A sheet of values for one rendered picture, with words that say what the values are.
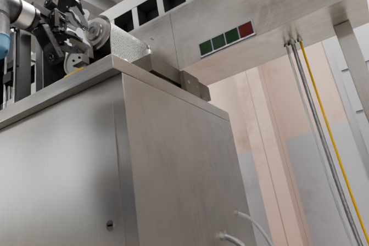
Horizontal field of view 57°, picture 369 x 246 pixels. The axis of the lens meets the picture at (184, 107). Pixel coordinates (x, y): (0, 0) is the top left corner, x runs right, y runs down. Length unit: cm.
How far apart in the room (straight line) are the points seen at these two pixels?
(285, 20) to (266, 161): 258
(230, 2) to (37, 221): 107
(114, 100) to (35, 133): 29
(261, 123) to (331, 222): 119
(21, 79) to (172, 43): 64
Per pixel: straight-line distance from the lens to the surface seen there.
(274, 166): 373
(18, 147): 107
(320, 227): 386
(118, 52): 133
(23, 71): 145
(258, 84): 395
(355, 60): 142
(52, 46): 106
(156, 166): 83
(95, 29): 136
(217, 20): 148
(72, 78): 91
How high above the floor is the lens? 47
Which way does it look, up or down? 20 degrees up
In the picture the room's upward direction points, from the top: 10 degrees counter-clockwise
